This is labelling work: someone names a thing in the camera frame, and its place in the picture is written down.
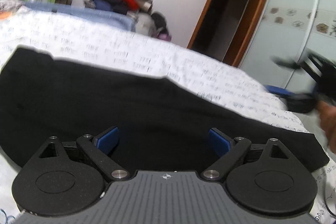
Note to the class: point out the pile of mixed clothes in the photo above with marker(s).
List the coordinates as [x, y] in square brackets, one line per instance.
[147, 22]

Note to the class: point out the light blue blanket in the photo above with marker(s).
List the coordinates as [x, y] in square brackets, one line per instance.
[113, 19]

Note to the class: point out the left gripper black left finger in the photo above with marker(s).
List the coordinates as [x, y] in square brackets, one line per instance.
[63, 178]

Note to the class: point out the colourful patterned cloth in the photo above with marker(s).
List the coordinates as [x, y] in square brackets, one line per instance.
[9, 7]

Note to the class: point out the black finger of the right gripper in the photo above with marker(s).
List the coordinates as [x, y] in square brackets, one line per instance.
[285, 63]
[303, 103]

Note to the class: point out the black pants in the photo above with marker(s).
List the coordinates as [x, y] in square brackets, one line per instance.
[162, 127]

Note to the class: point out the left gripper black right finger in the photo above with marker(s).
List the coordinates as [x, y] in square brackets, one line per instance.
[266, 179]

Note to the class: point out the person's right hand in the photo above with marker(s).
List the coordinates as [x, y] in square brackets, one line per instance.
[327, 117]

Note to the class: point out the white bedsheet with blue script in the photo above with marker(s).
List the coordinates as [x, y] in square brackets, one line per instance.
[162, 196]

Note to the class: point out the brown wooden door frame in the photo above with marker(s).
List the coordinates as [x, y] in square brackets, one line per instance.
[225, 29]

